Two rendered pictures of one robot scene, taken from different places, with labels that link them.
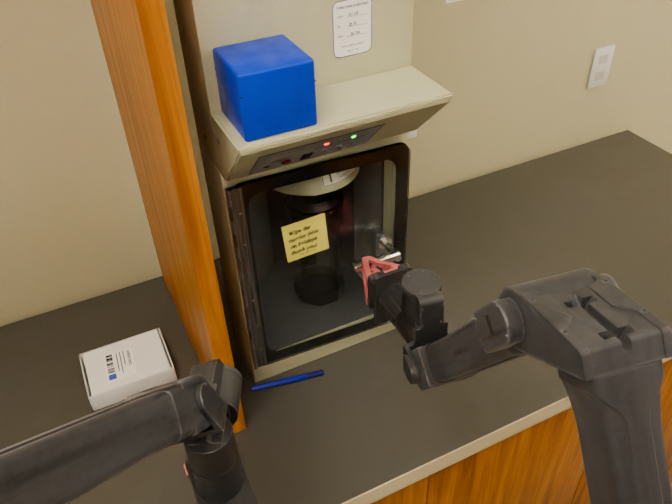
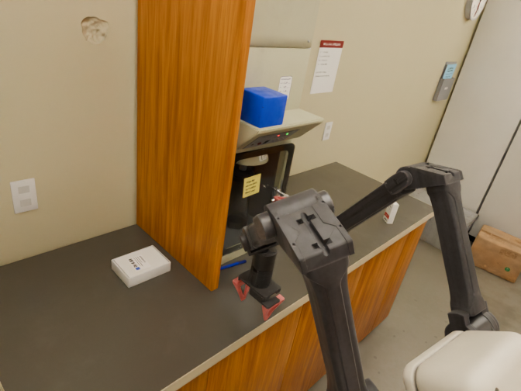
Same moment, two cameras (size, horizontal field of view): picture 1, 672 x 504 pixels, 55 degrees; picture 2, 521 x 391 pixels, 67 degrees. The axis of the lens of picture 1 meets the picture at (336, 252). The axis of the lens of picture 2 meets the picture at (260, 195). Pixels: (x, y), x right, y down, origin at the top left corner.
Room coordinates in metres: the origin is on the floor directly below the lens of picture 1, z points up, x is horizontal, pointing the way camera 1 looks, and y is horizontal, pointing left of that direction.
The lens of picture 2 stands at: (-0.27, 0.53, 1.86)
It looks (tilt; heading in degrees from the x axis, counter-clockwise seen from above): 28 degrees down; 335
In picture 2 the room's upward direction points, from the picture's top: 10 degrees clockwise
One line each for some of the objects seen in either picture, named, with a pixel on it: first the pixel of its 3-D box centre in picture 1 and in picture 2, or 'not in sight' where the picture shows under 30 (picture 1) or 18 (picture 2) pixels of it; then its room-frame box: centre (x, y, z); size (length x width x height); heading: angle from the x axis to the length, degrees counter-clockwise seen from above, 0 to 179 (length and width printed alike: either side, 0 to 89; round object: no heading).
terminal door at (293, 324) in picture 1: (328, 261); (256, 199); (0.87, 0.01, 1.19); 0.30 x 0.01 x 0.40; 113
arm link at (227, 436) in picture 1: (211, 440); (263, 255); (0.45, 0.15, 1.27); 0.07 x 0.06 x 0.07; 0
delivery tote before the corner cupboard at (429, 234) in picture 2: not in sight; (433, 219); (2.07, -2.41, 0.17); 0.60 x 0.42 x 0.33; 23
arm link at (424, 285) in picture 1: (426, 325); not in sight; (0.65, -0.13, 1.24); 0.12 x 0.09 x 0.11; 15
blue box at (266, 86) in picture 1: (265, 86); (261, 106); (0.78, 0.08, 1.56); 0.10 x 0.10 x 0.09; 25
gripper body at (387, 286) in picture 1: (399, 303); not in sight; (0.74, -0.10, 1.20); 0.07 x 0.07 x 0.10; 24
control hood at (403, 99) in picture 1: (334, 134); (277, 133); (0.82, 0.00, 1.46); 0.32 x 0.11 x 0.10; 115
